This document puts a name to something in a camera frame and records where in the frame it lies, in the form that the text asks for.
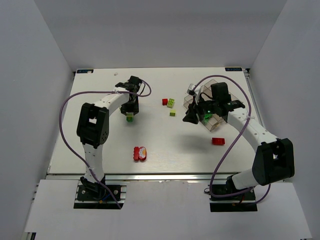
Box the small red lego brick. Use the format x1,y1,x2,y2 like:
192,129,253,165
162,98,168,106

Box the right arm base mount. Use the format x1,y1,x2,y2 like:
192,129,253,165
203,183,258,213

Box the red flat lego brick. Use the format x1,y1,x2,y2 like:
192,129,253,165
211,137,226,146

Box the lime small lego brick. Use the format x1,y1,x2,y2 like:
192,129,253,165
169,110,176,117

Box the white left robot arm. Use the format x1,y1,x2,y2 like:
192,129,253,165
76,76,143,187

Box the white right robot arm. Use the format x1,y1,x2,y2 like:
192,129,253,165
183,82,295,194

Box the clear compartment organizer tray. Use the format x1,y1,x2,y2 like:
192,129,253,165
182,82,245,125

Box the blue table label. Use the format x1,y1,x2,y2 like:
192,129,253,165
224,67,243,72
76,69,94,74

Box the blue table label left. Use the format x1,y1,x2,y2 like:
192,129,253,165
76,69,94,74

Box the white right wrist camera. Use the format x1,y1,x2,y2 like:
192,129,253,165
186,83,201,103

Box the lime 2x2 lego brick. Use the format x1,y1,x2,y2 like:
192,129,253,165
166,98,175,109

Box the red flower lego block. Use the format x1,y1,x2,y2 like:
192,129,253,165
133,146,147,162

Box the blue table label right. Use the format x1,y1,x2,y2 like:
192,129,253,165
224,67,243,72

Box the green long lego brick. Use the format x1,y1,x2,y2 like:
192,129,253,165
202,113,213,124

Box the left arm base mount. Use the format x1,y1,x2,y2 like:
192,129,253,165
73,180,127,210

